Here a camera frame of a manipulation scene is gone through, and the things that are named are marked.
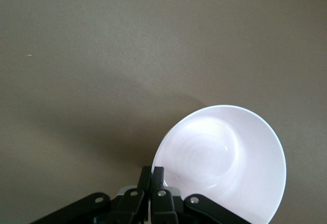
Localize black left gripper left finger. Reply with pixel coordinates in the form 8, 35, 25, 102
30, 166, 152, 224

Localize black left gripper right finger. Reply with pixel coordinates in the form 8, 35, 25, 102
150, 166, 246, 224

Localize pink plastic bowl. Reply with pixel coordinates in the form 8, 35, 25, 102
151, 104, 287, 224

